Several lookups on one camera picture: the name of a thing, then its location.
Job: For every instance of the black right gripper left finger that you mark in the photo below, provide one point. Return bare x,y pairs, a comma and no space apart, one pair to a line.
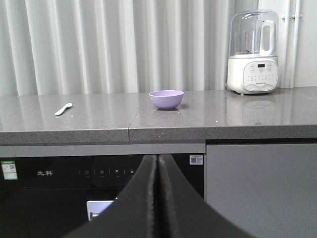
132,214

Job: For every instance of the mint green plastic spoon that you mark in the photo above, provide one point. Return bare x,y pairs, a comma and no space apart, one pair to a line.
63,109

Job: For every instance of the white wall pipe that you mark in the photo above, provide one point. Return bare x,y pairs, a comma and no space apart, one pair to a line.
292,19

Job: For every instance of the white blender with clear jar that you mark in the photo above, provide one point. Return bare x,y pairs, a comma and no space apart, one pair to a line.
252,59

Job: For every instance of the grey cabinet door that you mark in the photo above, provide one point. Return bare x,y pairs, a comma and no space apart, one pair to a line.
269,190

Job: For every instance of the white pleated curtain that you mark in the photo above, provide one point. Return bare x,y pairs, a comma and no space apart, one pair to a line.
64,47

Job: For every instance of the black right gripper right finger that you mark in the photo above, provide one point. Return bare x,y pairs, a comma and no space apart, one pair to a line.
186,214

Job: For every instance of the purple plastic bowl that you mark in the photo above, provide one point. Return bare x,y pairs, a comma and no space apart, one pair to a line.
166,99

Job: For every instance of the black built-in dishwasher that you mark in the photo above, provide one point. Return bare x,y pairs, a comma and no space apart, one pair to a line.
49,197

